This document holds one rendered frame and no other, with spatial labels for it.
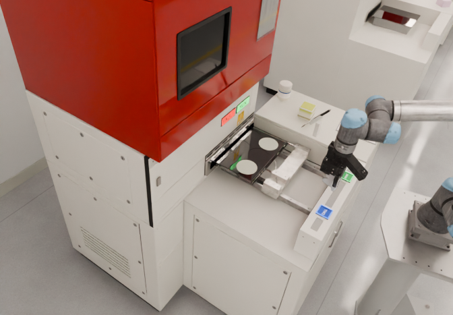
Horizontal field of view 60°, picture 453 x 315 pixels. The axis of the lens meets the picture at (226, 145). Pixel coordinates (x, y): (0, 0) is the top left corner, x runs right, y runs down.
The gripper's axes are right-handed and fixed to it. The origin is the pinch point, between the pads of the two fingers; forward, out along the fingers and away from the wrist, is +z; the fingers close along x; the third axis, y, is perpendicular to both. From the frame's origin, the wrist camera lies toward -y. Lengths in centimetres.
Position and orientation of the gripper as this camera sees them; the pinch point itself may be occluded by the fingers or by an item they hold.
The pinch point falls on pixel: (334, 189)
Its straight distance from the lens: 158.8
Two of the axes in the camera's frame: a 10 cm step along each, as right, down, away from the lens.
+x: -5.5, 5.1, -6.6
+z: -0.8, 7.6, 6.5
